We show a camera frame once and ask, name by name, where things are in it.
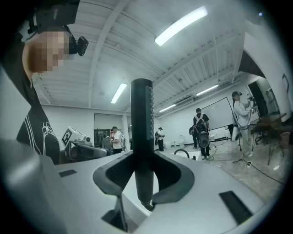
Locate black door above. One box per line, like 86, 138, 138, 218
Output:
248, 81, 268, 118

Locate grey jacket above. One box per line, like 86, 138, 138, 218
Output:
102, 134, 113, 156

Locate black floor cable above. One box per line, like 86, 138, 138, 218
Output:
233, 157, 286, 185

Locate green floor cable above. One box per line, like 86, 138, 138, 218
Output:
207, 146, 217, 160

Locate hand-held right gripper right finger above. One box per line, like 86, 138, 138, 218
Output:
152, 152, 195, 204

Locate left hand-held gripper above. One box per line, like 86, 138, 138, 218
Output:
60, 127, 109, 165

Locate person's head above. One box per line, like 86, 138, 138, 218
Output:
22, 31, 71, 76

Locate black cylindrical tool handle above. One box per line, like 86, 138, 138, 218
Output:
130, 78, 160, 212

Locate black head-mounted camera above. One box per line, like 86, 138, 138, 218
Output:
27, 0, 89, 57

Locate long ceiling lamp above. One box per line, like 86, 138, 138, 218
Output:
110, 83, 128, 104
158, 104, 177, 113
195, 84, 219, 96
154, 5, 208, 47

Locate white projection screen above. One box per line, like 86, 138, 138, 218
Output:
201, 97, 236, 131

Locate person's black t-shirt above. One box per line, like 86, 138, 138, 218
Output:
3, 34, 60, 165

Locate wooden table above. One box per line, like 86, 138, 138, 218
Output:
250, 113, 288, 165

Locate pink stool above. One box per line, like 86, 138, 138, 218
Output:
280, 132, 291, 149

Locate black swivel stool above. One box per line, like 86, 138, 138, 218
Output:
251, 125, 270, 146

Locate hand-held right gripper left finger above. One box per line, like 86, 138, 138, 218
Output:
92, 151, 136, 232

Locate black faucet spout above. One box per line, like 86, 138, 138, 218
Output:
174, 148, 190, 160

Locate white bathtub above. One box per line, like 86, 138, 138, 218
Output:
121, 152, 197, 218

